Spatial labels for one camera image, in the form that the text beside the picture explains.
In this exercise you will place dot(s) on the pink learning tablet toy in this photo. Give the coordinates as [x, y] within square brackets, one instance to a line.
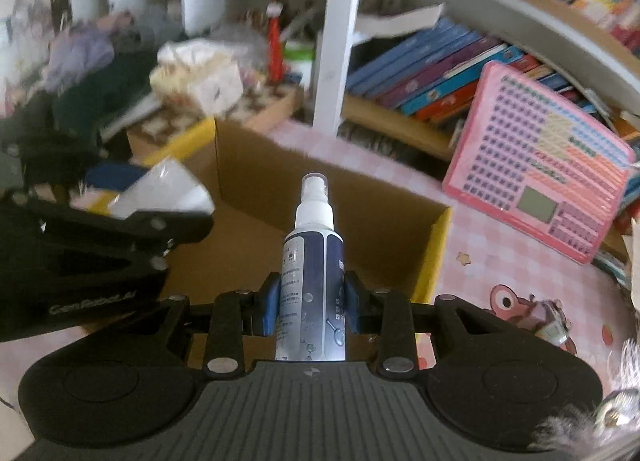
[540, 166]

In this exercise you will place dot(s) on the pile of clothes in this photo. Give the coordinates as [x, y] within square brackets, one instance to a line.
[80, 56]

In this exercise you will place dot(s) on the yellow cardboard box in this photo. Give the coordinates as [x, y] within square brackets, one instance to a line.
[375, 241]

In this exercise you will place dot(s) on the white shelving unit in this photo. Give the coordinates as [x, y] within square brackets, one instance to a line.
[336, 41]

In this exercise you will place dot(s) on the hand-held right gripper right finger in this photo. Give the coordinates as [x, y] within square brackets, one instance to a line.
[351, 308]

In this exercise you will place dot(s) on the white and navy spray bottle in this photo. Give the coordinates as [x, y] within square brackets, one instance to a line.
[310, 266]

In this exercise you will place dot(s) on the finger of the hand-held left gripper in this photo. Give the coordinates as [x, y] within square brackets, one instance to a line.
[100, 231]
[45, 156]

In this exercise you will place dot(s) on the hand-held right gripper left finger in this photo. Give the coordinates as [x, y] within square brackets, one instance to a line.
[270, 308]

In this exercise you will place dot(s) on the green and white container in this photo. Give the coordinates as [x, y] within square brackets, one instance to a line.
[299, 61]

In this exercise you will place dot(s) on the pink printed table mat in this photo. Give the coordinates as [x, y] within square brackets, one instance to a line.
[500, 271]

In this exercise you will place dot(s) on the wooden chessboard box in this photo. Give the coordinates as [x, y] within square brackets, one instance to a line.
[265, 106]

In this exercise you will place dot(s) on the white curled booklet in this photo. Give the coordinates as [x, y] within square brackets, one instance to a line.
[400, 21]

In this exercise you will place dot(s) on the floral tissue box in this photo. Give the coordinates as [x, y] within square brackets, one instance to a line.
[210, 86]

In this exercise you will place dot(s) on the white and yellow packet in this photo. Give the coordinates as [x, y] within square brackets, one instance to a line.
[160, 191]

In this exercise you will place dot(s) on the row of leaning colourful books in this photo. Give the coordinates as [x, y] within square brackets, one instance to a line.
[425, 71]

